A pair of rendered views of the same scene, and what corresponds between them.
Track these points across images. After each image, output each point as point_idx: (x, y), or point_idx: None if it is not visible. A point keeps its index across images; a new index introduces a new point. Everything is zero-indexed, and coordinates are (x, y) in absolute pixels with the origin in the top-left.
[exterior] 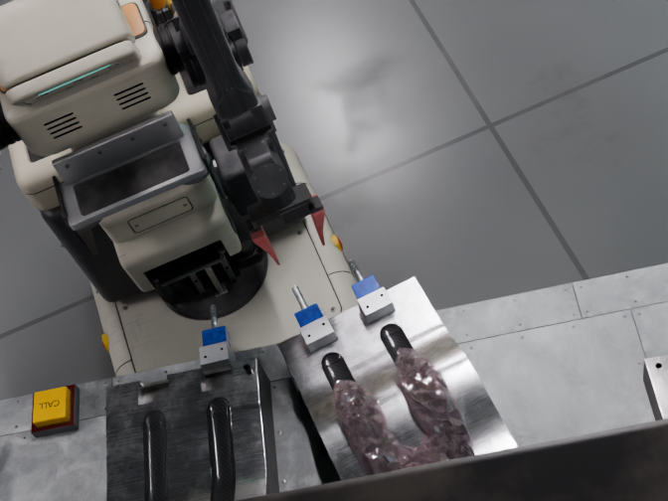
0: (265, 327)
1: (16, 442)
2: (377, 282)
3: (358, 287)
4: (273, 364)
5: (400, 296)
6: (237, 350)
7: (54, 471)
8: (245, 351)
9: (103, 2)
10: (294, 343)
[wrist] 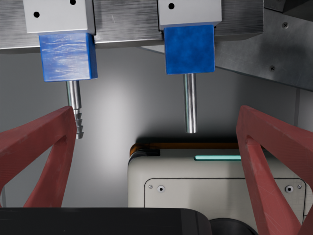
0: (202, 195)
1: None
2: (42, 59)
3: (79, 66)
4: (264, 39)
5: (17, 20)
6: (228, 187)
7: None
8: (297, 83)
9: None
10: (234, 18)
